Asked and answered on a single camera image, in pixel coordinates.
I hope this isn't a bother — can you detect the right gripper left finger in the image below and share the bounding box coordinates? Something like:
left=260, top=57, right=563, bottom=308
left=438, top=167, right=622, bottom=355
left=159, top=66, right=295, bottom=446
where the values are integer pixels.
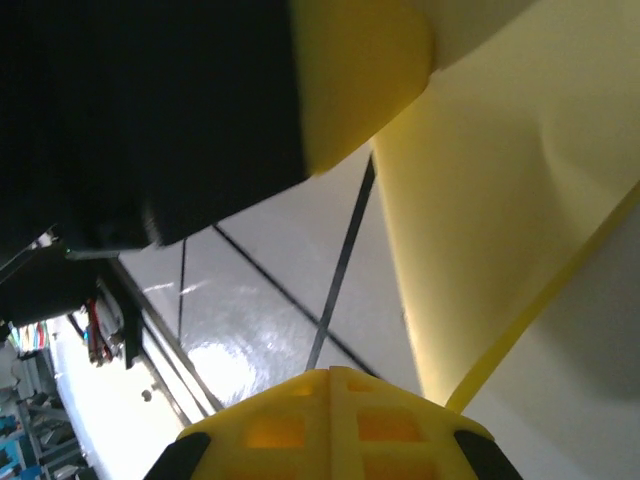
left=142, top=367, right=331, bottom=480

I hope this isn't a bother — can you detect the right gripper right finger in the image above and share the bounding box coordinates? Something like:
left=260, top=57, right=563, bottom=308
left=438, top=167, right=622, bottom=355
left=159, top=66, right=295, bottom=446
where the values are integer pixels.
left=328, top=366, right=524, bottom=480

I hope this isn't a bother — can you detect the yellow paper sheet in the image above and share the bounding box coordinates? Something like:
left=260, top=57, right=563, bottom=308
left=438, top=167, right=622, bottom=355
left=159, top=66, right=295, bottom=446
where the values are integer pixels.
left=372, top=0, right=640, bottom=416

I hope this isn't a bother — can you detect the grey storage rack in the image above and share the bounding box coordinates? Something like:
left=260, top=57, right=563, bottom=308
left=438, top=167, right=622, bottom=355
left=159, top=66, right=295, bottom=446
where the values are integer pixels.
left=0, top=379, right=91, bottom=480

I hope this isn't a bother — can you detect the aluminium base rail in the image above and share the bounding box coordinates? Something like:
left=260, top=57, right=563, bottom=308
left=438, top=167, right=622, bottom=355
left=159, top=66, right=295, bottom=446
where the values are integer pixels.
left=47, top=259, right=221, bottom=480

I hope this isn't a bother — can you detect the orange wire bundle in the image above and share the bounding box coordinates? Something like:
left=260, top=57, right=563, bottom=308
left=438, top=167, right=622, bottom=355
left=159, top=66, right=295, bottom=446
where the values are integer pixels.
left=82, top=297, right=124, bottom=369

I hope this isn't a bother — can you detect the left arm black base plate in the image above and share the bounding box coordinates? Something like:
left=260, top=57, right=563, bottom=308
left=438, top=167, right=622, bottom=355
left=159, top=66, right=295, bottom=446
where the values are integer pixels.
left=0, top=247, right=146, bottom=371

